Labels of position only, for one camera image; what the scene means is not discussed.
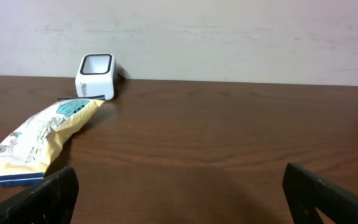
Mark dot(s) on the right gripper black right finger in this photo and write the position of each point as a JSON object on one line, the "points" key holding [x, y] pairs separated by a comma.
{"points": [[308, 193]]}

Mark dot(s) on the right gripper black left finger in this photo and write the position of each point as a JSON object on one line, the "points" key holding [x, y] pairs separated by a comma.
{"points": [[50, 201]]}

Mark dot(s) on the cream snack bag blue trim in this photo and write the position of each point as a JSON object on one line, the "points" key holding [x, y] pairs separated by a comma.
{"points": [[26, 154]]}

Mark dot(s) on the white barcode scanner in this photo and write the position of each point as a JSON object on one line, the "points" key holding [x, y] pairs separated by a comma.
{"points": [[96, 75]]}

